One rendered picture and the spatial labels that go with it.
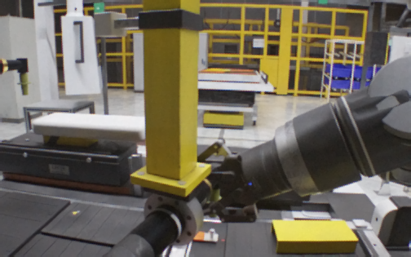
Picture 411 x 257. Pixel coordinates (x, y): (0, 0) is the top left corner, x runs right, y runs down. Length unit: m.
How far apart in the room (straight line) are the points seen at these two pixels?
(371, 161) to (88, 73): 2.96
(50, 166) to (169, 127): 0.60
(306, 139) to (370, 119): 0.07
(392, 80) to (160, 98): 0.27
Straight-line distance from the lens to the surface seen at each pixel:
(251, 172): 0.38
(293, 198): 0.75
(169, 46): 0.32
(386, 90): 0.35
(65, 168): 0.87
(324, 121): 0.35
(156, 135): 0.35
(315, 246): 0.60
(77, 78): 3.15
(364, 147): 0.34
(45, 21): 4.32
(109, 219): 0.68
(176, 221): 0.38
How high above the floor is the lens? 1.37
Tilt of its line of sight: 15 degrees down
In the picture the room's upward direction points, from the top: 1 degrees clockwise
